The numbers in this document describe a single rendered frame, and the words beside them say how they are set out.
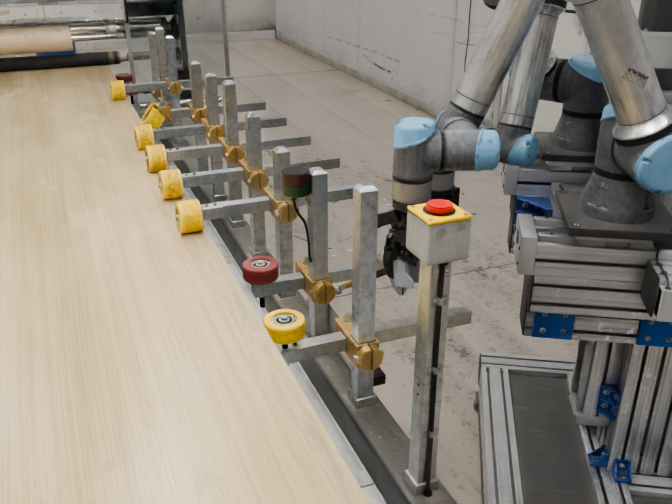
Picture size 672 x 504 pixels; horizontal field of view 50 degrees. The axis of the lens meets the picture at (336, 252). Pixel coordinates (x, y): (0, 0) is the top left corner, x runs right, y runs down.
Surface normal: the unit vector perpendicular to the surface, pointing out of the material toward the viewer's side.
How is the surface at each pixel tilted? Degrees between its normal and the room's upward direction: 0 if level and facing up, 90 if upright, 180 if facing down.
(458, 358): 0
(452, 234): 90
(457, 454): 0
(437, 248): 90
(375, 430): 0
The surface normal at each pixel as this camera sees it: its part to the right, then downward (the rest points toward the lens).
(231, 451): 0.00, -0.90
